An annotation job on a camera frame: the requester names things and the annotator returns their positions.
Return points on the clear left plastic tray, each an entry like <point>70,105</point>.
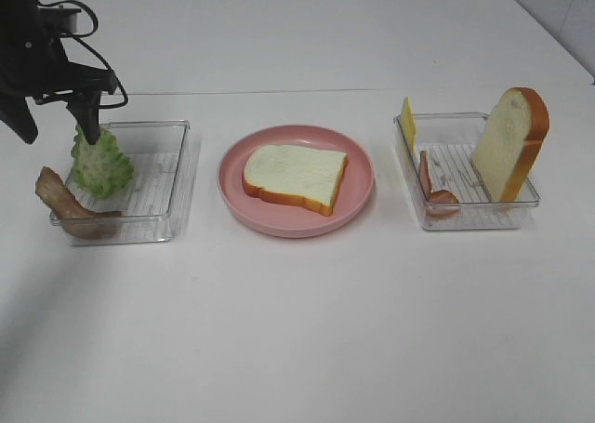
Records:
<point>155,203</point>

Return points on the pink round plate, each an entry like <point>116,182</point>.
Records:
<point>294,221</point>

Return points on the clear right plastic tray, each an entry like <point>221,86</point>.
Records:
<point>449,139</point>

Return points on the clear plastic tray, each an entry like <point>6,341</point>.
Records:
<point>155,203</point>
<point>449,139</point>

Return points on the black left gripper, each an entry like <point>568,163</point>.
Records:
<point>34,64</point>

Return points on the green lettuce leaf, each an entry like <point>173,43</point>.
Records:
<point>100,169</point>

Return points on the bread slice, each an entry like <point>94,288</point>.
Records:
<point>295,175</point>
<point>512,139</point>

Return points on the yellow cheese slice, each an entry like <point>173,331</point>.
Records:
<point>408,125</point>

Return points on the bacon strip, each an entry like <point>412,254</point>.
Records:
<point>50,188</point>
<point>434,195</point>

